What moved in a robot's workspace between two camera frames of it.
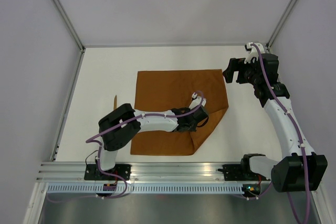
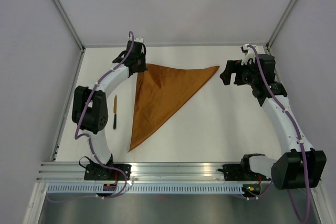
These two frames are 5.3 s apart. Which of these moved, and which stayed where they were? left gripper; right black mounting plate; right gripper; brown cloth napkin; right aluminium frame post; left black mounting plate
Moved: left gripper; brown cloth napkin
Stayed: right black mounting plate; right gripper; right aluminium frame post; left black mounting plate
